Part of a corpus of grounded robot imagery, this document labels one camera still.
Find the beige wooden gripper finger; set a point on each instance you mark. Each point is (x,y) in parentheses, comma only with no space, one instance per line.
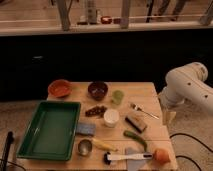
(168,116)

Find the orange red apple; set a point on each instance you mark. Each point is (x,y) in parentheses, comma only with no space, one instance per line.
(161,156)

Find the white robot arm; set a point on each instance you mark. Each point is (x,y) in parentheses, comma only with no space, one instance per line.
(185,82)

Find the light green cup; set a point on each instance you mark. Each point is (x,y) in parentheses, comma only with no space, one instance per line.
(117,97)

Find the white paper cup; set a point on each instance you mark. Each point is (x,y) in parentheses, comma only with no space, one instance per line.
(111,117)

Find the small metal cup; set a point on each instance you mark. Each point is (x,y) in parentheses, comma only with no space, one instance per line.
(85,147)

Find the wooden block eraser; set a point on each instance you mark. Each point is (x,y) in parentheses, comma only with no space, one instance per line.
(136,123)

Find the silver fork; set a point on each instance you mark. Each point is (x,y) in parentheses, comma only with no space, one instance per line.
(137,108)

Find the green chili pepper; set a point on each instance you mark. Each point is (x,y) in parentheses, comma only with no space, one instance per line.
(135,137)

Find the grey cloth piece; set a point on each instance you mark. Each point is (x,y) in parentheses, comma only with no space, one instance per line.
(136,164)

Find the bunch of dark grapes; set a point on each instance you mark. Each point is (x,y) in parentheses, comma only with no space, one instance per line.
(96,111)

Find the dark maroon bowl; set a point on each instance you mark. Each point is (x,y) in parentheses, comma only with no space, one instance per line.
(98,90)

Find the blue grey sponge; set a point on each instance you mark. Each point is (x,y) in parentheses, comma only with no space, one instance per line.
(86,129)

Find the orange bowl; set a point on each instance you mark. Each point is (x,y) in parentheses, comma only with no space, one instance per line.
(59,88)

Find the red bowl in background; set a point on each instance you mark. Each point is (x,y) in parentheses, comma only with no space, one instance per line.
(106,20)

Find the green plastic tray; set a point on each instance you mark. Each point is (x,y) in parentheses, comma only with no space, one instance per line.
(51,132)

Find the black stand pole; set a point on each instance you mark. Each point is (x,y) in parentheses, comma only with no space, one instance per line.
(3,161)

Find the white handled brush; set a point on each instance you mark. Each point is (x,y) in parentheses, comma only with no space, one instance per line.
(108,157)

